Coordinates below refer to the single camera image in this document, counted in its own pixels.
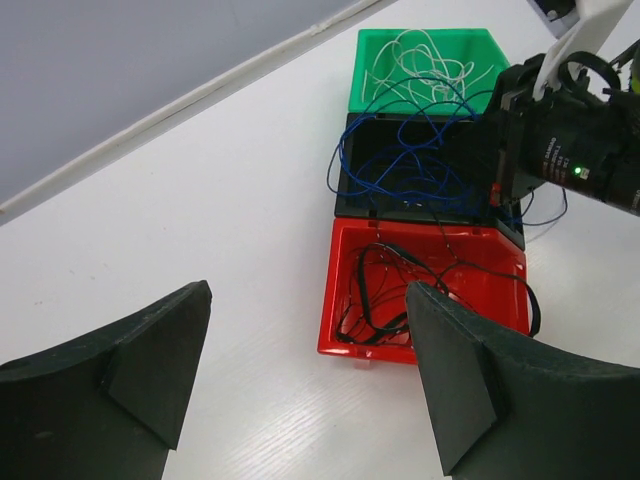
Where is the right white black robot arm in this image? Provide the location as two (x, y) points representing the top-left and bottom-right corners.
(443, 44), (639, 215)

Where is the black plastic bin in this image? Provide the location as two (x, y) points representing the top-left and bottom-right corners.
(330, 113), (525, 249)

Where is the thin blue wire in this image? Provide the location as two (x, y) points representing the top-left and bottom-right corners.
(326, 77), (569, 229)

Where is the back aluminium rail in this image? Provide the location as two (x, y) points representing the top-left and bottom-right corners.
(1, 1), (392, 225)

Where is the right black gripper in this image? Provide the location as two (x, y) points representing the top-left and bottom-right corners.
(439, 52), (640, 209)

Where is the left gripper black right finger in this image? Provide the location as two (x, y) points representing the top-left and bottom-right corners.
(411, 292), (639, 479)

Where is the black ribbon cable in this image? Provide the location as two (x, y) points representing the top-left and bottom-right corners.
(335, 242), (542, 347)

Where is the green plastic bin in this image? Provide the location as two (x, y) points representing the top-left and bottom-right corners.
(348, 28), (509, 117)

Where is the thin grey wire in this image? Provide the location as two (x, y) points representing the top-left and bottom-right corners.
(349, 199), (526, 321)

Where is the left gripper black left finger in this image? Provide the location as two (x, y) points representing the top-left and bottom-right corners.
(1, 280), (212, 479)

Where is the thin white wire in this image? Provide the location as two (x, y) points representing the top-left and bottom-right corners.
(360, 28), (497, 101)

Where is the red plastic bin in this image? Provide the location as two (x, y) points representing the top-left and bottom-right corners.
(317, 218), (540, 364)

